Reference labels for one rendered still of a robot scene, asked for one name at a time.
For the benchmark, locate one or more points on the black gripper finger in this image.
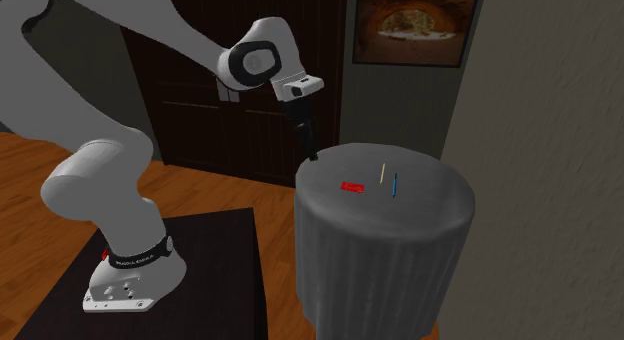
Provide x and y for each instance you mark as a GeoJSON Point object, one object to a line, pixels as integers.
{"type": "Point", "coordinates": [308, 143]}

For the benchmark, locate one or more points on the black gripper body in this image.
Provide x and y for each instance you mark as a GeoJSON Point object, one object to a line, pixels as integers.
{"type": "Point", "coordinates": [298, 111]}

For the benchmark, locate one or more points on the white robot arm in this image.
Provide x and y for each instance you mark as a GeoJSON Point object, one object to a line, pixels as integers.
{"type": "Point", "coordinates": [97, 85]}

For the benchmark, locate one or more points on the small red flat block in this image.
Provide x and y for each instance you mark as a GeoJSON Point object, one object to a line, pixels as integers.
{"type": "Point", "coordinates": [352, 187]}

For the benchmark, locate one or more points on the beige pencil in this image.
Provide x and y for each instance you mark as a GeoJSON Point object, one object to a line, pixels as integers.
{"type": "Point", "coordinates": [382, 174]}

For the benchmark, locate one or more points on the dark wooden cabinet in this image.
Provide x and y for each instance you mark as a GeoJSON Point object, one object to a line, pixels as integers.
{"type": "Point", "coordinates": [204, 114]}

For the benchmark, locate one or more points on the blue pen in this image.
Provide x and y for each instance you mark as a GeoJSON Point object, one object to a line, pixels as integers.
{"type": "Point", "coordinates": [394, 185]}

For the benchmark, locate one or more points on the round grey draped table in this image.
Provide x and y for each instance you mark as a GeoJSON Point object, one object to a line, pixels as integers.
{"type": "Point", "coordinates": [380, 261]}

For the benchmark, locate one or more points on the dark robot stand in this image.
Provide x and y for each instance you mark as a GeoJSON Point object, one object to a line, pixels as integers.
{"type": "Point", "coordinates": [214, 280]}

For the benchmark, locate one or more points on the framed cave wall picture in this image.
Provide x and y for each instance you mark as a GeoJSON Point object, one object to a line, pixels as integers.
{"type": "Point", "coordinates": [414, 27]}

